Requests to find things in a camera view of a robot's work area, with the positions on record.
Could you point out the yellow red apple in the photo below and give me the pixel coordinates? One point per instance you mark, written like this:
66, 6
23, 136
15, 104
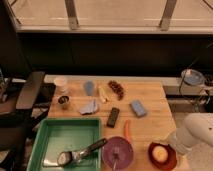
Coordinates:
160, 154

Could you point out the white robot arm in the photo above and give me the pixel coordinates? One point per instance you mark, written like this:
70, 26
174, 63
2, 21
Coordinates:
195, 128

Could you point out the yellow banana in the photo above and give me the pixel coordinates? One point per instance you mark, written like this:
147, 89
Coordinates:
103, 95

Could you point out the bunch of dark grapes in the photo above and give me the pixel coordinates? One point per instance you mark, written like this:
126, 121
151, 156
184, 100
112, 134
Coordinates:
117, 89

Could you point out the blue plastic cup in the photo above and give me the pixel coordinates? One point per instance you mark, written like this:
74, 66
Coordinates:
89, 88

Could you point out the black rectangular bar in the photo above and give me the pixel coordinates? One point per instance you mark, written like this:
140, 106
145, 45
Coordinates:
113, 117

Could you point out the blue crumpled cloth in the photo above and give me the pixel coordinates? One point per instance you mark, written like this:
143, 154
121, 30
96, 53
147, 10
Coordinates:
90, 108

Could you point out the blue sponge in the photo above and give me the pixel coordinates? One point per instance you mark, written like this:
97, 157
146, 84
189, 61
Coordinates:
138, 108

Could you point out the orange carrot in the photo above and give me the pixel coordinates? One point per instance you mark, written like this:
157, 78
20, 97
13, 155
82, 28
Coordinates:
127, 130

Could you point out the small dark-filled cup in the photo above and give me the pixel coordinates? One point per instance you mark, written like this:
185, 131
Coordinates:
63, 101

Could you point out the white paper cup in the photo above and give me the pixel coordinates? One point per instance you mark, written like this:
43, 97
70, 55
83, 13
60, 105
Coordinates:
61, 83

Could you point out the fork on purple plate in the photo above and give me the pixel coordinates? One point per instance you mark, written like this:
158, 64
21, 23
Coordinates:
116, 158

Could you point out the purple plate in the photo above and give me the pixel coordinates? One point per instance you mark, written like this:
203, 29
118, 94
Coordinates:
126, 153

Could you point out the green plastic tray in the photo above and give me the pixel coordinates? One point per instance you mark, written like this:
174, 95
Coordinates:
57, 135

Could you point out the black side stand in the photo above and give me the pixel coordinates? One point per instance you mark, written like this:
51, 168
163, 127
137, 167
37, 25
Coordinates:
22, 107

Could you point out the blue lidded container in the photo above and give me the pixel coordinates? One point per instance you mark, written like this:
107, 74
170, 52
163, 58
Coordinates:
192, 77

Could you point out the red bowl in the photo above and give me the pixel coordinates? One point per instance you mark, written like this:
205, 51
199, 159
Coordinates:
171, 161

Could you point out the metal scoop with black handle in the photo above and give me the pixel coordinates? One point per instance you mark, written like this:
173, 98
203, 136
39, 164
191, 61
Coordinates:
67, 157

